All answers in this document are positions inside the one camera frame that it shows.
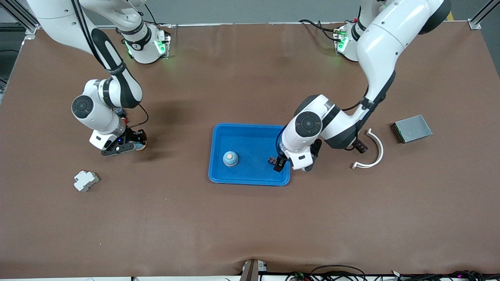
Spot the blue plastic tray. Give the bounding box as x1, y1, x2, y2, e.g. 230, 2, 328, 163
208, 123, 291, 186

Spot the white circuit breaker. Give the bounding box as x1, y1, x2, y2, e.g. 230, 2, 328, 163
73, 170, 100, 192

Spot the brown table mat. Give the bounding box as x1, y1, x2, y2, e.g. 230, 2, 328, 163
0, 21, 500, 278

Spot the white curved plastic piece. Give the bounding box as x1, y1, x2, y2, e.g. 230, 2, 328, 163
352, 128, 384, 169

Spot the grey metal box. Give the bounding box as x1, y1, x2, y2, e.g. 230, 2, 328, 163
391, 114, 433, 144

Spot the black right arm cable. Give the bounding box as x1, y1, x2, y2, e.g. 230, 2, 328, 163
70, 0, 150, 127

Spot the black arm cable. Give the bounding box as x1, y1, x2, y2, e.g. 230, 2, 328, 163
70, 0, 150, 127
340, 70, 397, 112

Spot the metal edge bracket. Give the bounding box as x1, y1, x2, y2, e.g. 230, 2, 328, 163
240, 260, 268, 281

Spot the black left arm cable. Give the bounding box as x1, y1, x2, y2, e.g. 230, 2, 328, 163
340, 70, 397, 112

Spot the black base cable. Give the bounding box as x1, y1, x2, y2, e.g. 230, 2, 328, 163
299, 19, 340, 41

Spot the aluminium frame profile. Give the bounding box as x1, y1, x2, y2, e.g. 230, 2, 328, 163
0, 0, 39, 34
469, 0, 500, 30

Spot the black cable bundle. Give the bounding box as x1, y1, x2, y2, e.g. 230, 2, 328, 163
285, 265, 500, 281

